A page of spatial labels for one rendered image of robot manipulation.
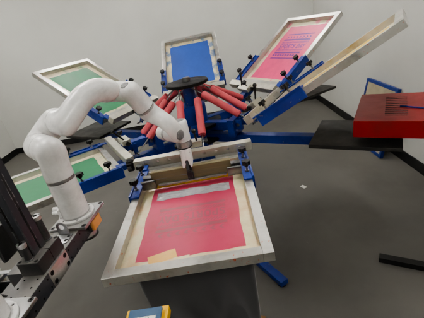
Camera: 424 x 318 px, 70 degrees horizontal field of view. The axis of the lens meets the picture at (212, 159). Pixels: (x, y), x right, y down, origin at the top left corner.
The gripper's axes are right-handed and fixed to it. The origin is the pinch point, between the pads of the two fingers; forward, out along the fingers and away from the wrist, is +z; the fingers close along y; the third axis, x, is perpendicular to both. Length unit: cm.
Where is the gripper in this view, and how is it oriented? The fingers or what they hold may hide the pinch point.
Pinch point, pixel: (191, 173)
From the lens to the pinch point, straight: 153.7
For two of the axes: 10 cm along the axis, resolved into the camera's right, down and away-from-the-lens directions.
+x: 9.8, -1.7, -0.5
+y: 0.3, 4.2, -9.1
